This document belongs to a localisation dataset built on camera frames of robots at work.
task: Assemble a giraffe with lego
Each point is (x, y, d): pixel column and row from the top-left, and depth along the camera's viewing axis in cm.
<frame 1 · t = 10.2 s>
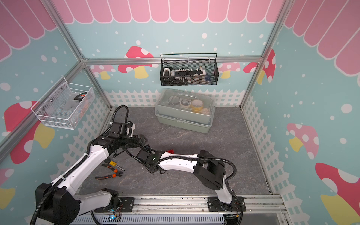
left hand: (140, 143, 82), fingers open
right hand: (154, 164, 84), fingers open
green plastic storage box: (189, 110, 93), point 21 cm above the table
orange handled pliers: (116, 173, 87), on the table
yellow handled screwdriver: (114, 164, 89), point 2 cm above the table

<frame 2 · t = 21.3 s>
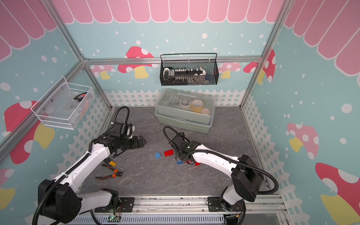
left hand: (138, 145, 83), fingers open
right hand: (181, 153, 84), fingers open
light blue square lego brick: (158, 155, 93), on the table
the other named things where they were.

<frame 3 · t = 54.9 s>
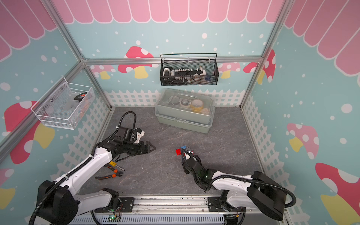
left hand: (148, 152, 81), fingers open
right hand: (186, 158, 85), fingers open
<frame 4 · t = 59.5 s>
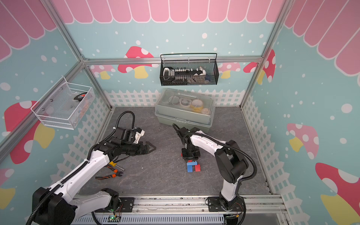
left hand: (149, 151, 78), fingers open
right hand: (188, 160, 86), fingers open
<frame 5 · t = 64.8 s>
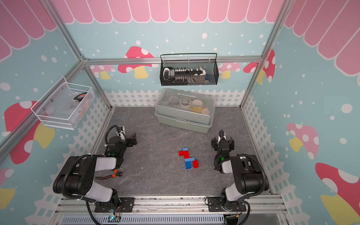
left hand: (128, 135, 94), fingers open
right hand: (223, 137, 93), fingers open
blue red lego assembly: (190, 162, 90), on the table
